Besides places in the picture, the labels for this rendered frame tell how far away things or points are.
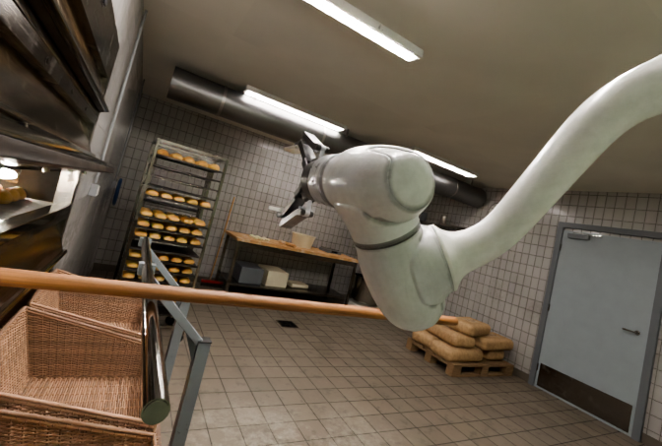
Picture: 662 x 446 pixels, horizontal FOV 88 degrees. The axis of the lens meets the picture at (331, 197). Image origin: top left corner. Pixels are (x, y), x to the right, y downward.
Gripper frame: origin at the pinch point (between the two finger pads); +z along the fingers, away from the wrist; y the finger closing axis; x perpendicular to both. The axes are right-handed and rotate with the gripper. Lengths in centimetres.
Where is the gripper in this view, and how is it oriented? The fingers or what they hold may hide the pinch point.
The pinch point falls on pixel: (284, 179)
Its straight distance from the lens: 77.1
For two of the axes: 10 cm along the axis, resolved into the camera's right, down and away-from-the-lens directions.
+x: 8.3, 2.4, 5.0
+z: -5.0, -0.6, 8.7
